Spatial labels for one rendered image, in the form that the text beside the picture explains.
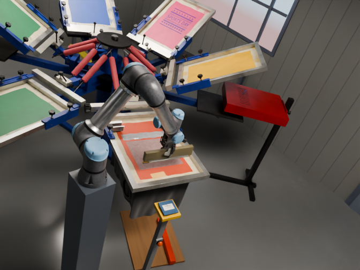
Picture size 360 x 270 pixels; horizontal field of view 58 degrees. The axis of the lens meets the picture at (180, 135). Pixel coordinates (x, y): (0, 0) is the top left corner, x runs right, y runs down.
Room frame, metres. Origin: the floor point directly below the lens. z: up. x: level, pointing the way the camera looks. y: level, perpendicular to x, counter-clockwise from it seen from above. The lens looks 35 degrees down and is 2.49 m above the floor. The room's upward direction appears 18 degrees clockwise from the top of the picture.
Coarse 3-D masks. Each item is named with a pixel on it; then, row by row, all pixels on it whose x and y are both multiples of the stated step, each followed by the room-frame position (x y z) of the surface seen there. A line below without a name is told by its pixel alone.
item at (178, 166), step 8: (144, 128) 2.10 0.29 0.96; (152, 128) 2.13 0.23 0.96; (160, 128) 2.16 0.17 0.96; (152, 144) 1.93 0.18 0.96; (160, 144) 1.96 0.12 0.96; (168, 160) 1.81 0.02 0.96; (176, 160) 1.84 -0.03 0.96; (184, 160) 1.87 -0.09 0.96; (168, 168) 1.73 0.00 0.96; (176, 168) 1.76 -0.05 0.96; (184, 168) 1.78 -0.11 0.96
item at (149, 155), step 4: (176, 148) 1.73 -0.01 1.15; (180, 148) 1.74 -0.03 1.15; (184, 148) 1.76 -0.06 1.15; (188, 148) 1.77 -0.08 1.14; (192, 148) 1.80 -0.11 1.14; (144, 152) 1.61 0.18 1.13; (148, 152) 1.61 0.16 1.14; (152, 152) 1.62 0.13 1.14; (156, 152) 1.63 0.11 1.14; (160, 152) 1.65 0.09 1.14; (164, 152) 1.67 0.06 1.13; (176, 152) 1.72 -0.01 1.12; (180, 152) 1.74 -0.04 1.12; (184, 152) 1.76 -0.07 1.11; (188, 152) 1.78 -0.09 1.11; (144, 156) 1.60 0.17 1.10; (148, 156) 1.60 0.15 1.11; (152, 156) 1.62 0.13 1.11; (156, 156) 1.64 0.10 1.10; (160, 156) 1.65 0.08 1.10; (164, 156) 1.67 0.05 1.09; (172, 156) 1.71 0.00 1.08; (144, 160) 1.59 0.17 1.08; (148, 160) 1.60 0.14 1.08
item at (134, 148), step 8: (128, 128) 2.03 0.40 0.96; (136, 128) 2.06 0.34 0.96; (120, 136) 1.90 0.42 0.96; (128, 144) 1.84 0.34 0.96; (136, 144) 1.87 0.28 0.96; (144, 144) 1.90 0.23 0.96; (128, 152) 1.76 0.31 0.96; (136, 152) 1.79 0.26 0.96; (136, 160) 1.70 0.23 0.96; (136, 168) 1.63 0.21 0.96; (144, 168) 1.65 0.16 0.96; (152, 168) 1.68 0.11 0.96; (160, 168) 1.70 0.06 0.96; (144, 176) 1.58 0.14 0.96
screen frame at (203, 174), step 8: (128, 112) 2.18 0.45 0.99; (136, 112) 2.22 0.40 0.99; (144, 112) 2.25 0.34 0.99; (152, 112) 2.29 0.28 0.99; (112, 144) 1.75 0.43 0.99; (184, 144) 2.01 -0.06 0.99; (120, 152) 1.69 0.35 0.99; (192, 152) 1.95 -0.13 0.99; (120, 160) 1.62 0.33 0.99; (192, 160) 1.89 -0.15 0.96; (128, 168) 1.57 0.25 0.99; (200, 168) 1.80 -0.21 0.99; (128, 176) 1.50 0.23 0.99; (184, 176) 1.66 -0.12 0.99; (192, 176) 1.69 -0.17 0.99; (200, 176) 1.71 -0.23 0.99; (208, 176) 1.76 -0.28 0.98; (128, 184) 1.46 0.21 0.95; (136, 184) 1.45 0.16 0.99; (144, 184) 1.47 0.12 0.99; (152, 184) 1.50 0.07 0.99; (160, 184) 1.52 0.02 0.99; (168, 184) 1.56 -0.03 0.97; (176, 184) 1.60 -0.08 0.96
